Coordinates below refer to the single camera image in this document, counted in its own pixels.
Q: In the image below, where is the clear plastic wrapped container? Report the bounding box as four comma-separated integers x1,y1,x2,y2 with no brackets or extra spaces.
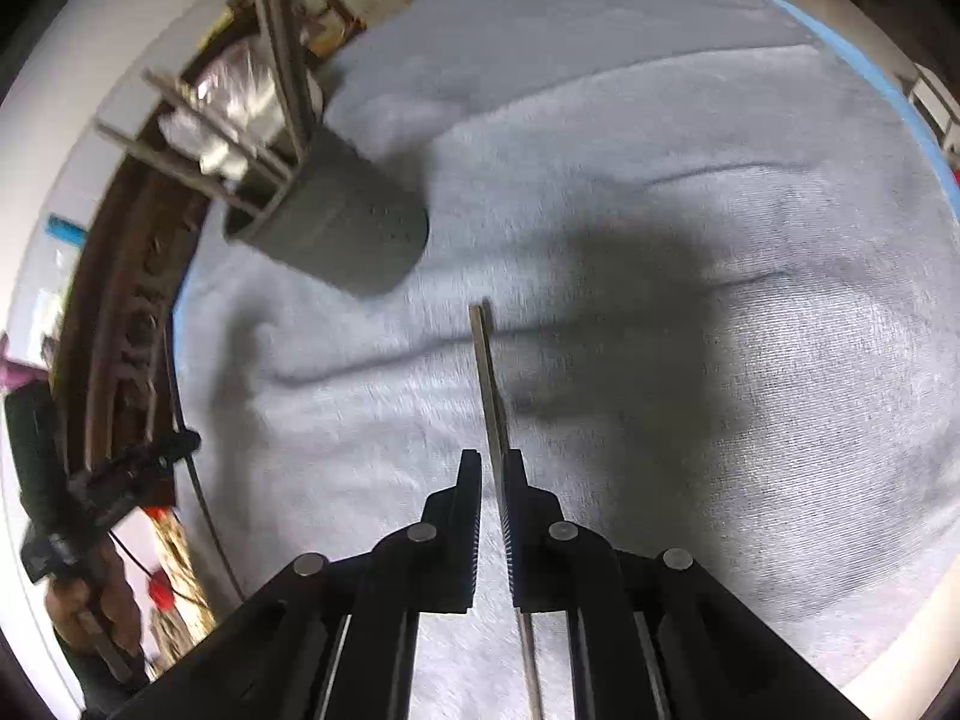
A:
161,41,323,181

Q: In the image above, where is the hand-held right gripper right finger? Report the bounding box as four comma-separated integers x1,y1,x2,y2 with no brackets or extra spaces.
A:
504,448,871,720

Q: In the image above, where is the grey table cloth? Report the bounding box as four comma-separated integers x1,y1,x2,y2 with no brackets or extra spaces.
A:
172,0,960,720

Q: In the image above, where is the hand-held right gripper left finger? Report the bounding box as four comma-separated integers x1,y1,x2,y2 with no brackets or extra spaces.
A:
150,448,482,720

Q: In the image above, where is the carved dark wooden bench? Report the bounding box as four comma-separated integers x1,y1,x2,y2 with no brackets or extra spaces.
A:
45,7,233,511

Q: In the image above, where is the small white stool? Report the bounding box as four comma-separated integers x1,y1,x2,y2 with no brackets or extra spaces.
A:
896,64,960,158

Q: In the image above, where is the person's left hand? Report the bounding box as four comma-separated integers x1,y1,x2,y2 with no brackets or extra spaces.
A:
43,540,147,687

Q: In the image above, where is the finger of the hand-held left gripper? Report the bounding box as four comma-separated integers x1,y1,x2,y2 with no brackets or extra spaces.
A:
71,427,202,515

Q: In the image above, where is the black cable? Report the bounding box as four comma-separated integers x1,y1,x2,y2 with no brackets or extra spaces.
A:
166,322,245,605

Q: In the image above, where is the grey utensil holder cup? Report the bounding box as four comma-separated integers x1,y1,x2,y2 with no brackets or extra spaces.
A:
223,124,430,297

